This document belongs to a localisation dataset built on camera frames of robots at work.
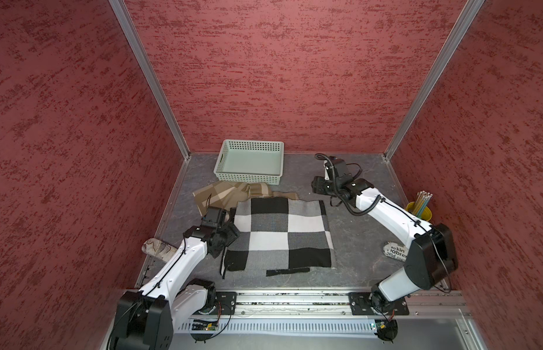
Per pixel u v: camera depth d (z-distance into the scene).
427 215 0.87
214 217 0.67
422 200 0.84
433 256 0.43
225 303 0.74
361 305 0.73
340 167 0.66
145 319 0.39
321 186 0.77
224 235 0.76
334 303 0.76
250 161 1.18
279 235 0.89
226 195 1.03
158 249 0.83
